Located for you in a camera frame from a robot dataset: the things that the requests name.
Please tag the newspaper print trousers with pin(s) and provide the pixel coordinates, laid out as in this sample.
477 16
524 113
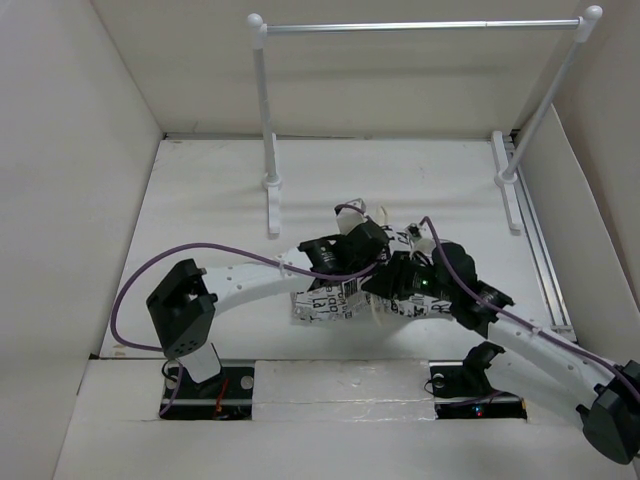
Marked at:
347 300

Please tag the aluminium rail right side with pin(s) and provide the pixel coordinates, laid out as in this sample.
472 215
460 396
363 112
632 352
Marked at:
552 295

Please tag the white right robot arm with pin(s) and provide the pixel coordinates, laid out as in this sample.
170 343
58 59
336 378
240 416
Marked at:
599 398

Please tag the white metal clothes rack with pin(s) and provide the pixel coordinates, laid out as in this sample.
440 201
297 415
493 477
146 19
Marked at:
452 79

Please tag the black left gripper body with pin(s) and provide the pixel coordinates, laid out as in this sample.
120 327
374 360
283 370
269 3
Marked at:
362 266

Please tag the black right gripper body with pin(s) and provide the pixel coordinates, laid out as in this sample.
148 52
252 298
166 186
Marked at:
414 277

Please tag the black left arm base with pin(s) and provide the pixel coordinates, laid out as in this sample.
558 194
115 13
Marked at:
227 397

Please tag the beige clothes hanger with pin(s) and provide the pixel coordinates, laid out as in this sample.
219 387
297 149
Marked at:
381 217

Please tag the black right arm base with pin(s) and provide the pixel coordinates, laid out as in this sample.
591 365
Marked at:
461 389

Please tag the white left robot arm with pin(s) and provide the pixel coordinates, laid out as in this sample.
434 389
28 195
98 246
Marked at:
187 300

